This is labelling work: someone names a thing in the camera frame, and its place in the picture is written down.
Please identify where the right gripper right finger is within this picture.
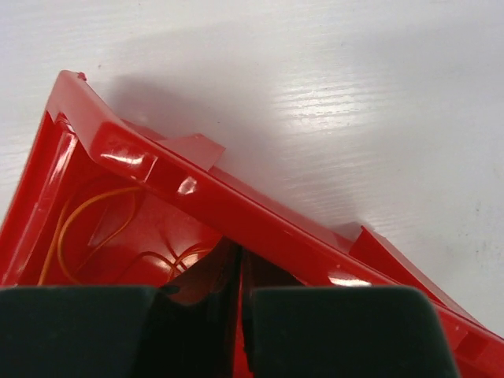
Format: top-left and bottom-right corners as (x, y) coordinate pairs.
(242, 252), (459, 377)

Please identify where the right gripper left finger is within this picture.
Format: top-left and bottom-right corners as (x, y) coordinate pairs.
(1, 239), (241, 377)

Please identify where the orange wire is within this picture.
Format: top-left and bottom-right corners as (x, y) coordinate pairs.
(37, 186), (209, 286)

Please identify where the red and black bin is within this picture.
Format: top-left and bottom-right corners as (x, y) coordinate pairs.
(1, 70), (503, 377)

